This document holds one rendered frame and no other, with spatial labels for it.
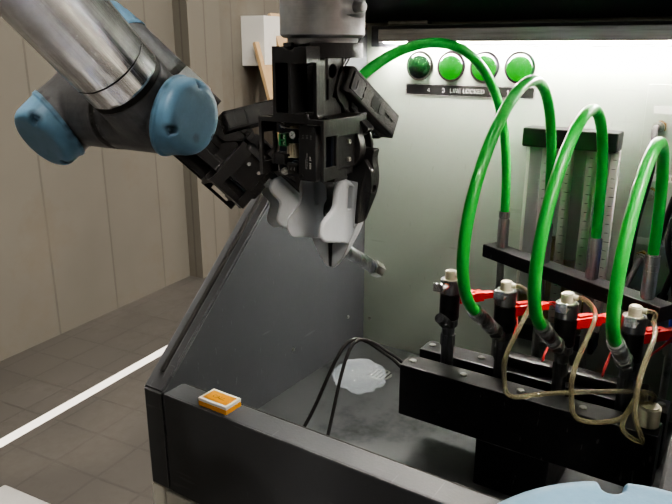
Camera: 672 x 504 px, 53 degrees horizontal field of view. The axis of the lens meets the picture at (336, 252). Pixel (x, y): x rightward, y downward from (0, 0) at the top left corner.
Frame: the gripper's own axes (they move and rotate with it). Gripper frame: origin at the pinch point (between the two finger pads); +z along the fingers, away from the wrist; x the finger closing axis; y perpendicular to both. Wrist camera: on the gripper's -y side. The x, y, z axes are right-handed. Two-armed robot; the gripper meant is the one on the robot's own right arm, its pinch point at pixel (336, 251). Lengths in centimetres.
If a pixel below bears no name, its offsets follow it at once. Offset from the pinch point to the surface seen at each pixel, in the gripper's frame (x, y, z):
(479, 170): 8.1, -16.3, -6.6
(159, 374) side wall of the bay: -33.3, -4.6, 25.1
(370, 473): 2.6, -3.3, 26.7
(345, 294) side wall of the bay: -31, -50, 27
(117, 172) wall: -264, -183, 46
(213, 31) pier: -262, -261, -28
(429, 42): -6.4, -32.1, -20.2
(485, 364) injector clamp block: 5.2, -30.6, 23.6
